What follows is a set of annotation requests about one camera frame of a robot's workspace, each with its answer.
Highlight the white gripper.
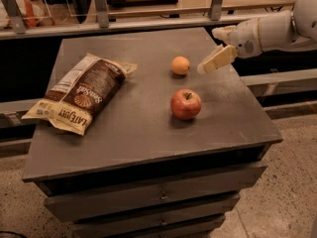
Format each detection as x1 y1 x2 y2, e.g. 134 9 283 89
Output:
197 19 262 74

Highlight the orange fruit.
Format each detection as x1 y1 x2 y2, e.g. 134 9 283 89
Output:
171 57 190 75

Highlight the brown chip bag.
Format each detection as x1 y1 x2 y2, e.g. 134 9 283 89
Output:
23 54 137 136

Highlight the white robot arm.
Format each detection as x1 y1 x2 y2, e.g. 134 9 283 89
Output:
197 0 317 74

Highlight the orange white bag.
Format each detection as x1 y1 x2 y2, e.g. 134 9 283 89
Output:
0 0 46 28

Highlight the red apple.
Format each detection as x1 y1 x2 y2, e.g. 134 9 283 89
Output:
170 89 202 120

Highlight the grey drawer cabinet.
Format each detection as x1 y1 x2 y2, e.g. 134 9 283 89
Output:
23 28 281 238

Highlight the top drawer knob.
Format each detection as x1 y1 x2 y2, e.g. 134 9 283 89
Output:
159 190 168 201

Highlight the metal railing frame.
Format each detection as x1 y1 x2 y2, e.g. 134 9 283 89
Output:
0 0 317 41

